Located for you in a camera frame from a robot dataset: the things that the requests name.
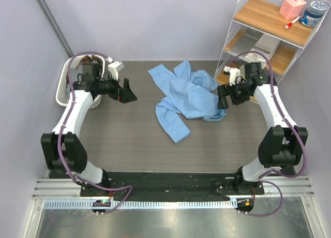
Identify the white slotted cable duct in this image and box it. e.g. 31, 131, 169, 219
43, 198, 237, 210

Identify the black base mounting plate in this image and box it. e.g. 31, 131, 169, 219
48, 170, 265, 203

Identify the red white marker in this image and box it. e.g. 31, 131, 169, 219
284, 16, 301, 29

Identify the purple cable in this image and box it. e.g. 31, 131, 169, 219
226, 50, 309, 217
57, 51, 133, 215

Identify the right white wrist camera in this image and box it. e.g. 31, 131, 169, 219
223, 66, 241, 86

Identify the white wire wooden shelf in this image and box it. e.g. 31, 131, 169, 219
214, 0, 330, 85

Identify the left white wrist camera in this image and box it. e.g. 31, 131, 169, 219
108, 61, 124, 81

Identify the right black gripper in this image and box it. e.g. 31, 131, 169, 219
217, 79, 251, 110

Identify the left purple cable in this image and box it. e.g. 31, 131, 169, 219
57, 51, 133, 215

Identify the white laundry basket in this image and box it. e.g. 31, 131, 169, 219
55, 53, 113, 107

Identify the brown patterned garment in basket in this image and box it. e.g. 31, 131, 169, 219
77, 55, 103, 67

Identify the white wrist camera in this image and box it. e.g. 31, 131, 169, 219
223, 66, 241, 86
108, 61, 124, 81

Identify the blue white jar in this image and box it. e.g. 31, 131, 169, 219
299, 1, 328, 27

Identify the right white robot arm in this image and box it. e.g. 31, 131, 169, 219
217, 63, 308, 194

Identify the light blue long sleeve shirt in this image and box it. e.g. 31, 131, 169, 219
148, 61, 227, 144

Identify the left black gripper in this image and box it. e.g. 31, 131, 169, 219
96, 72, 138, 103

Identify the pink cube power strip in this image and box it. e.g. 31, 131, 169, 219
279, 0, 307, 20

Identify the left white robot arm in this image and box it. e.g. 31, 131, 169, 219
41, 62, 137, 196

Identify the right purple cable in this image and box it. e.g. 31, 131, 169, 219
226, 50, 309, 217

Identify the grey booklet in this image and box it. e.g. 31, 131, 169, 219
227, 28, 280, 60

